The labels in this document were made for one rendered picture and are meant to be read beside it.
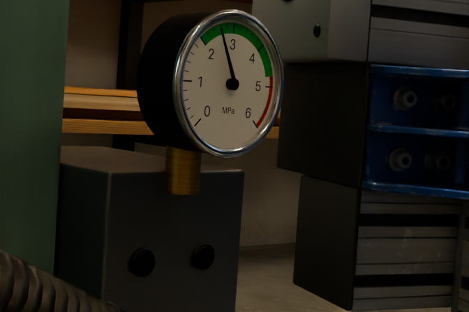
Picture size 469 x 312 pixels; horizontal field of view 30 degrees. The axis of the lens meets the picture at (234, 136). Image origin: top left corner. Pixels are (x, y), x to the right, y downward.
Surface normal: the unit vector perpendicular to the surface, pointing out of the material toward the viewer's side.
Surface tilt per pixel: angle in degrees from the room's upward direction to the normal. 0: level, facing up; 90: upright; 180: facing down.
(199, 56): 90
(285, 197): 90
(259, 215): 90
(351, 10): 90
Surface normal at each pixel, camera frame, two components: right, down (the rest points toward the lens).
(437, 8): 0.40, 0.07
